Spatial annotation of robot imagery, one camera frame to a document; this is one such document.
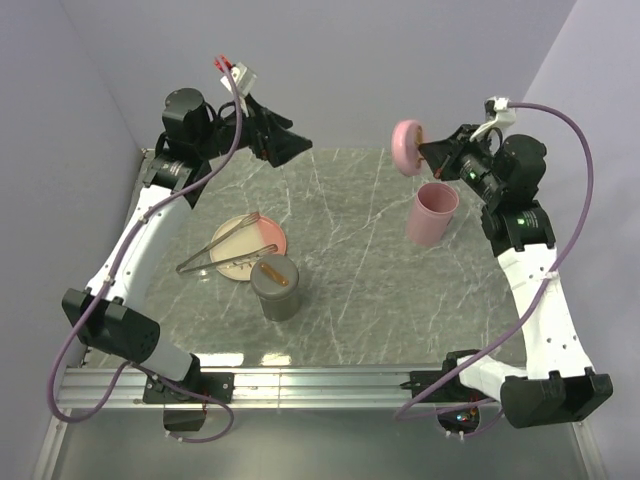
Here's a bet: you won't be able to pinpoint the pink and cream plate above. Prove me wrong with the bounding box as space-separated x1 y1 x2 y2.
209 216 287 281

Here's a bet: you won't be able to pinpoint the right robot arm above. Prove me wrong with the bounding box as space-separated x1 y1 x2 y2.
413 125 613 428

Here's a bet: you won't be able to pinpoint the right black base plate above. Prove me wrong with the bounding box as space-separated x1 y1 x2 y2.
400 370 487 403

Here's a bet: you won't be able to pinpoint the metal serving tongs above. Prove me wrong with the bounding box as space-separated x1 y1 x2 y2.
176 212 287 281

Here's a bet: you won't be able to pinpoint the aluminium mounting rail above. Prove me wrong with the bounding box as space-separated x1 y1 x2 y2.
54 367 586 411

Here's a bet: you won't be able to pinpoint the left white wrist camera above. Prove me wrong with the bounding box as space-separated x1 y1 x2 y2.
214 55 257 98

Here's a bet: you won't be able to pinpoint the pink round lid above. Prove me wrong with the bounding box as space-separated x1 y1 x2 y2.
391 119 424 177

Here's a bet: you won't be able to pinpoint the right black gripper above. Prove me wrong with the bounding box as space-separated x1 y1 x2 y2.
420 124 506 203

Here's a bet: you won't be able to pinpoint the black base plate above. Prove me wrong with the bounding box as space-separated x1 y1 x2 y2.
400 370 487 403
143 372 234 405

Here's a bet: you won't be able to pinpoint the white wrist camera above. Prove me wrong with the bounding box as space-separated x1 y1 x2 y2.
214 55 257 98
470 96 516 141

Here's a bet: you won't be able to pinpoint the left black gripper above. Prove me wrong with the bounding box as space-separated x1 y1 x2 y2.
197 92 312 167

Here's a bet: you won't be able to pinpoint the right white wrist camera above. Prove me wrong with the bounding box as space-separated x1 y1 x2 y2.
470 96 516 141

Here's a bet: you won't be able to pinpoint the pink cylindrical container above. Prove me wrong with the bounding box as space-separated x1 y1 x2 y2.
406 182 459 247

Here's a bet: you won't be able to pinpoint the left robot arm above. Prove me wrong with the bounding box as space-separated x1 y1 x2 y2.
62 88 313 402

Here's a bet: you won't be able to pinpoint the grey round lid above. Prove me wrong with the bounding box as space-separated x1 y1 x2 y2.
250 254 299 300

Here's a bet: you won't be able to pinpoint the grey cylindrical container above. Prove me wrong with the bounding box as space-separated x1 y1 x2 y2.
257 291 301 322

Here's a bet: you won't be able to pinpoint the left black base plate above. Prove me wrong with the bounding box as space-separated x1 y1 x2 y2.
143 372 234 405

